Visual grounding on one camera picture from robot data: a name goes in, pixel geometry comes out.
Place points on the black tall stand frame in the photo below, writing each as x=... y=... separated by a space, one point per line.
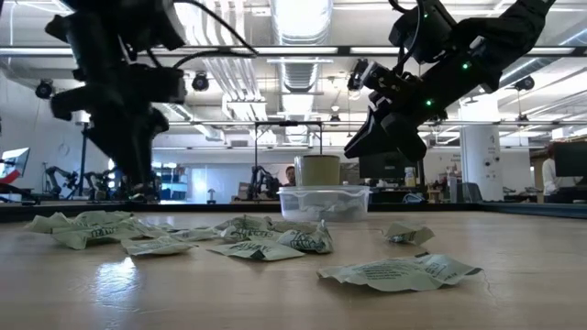
x=83 y=160

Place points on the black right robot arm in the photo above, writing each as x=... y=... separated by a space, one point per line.
x=504 y=32

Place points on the black ceiling camera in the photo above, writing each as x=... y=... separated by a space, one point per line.
x=44 y=89
x=200 y=82
x=524 y=83

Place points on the black overhead rig bar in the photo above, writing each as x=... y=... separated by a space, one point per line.
x=298 y=50

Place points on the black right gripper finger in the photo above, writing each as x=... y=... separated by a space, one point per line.
x=408 y=137
x=367 y=137

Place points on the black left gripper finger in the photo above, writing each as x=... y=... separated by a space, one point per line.
x=118 y=160
x=140 y=160

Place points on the black computer monitor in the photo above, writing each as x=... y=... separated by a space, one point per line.
x=380 y=169
x=571 y=158

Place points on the white bottle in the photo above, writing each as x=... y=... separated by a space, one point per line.
x=409 y=178

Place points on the standing person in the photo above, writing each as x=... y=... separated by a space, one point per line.
x=550 y=176

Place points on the clear plastic bin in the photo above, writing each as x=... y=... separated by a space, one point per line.
x=293 y=194

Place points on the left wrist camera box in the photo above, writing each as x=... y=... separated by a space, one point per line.
x=158 y=84

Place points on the mesh waste basket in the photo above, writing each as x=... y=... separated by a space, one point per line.
x=468 y=192

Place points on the tilted monitor screen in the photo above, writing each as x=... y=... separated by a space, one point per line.
x=16 y=160

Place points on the black aluminium table frame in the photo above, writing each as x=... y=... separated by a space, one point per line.
x=137 y=207

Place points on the silver ceiling duct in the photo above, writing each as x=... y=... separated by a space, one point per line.
x=300 y=18

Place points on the olive paper cup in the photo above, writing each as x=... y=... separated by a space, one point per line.
x=316 y=170

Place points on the white round column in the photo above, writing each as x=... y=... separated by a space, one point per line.
x=481 y=156

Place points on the seated person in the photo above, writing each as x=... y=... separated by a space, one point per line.
x=290 y=176

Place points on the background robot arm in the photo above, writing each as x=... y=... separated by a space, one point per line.
x=263 y=181
x=57 y=176

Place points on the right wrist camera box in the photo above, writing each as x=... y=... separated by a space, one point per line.
x=362 y=75

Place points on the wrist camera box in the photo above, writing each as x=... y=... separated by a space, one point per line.
x=362 y=75
x=158 y=84

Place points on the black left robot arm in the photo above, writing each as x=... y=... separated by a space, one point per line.
x=114 y=27

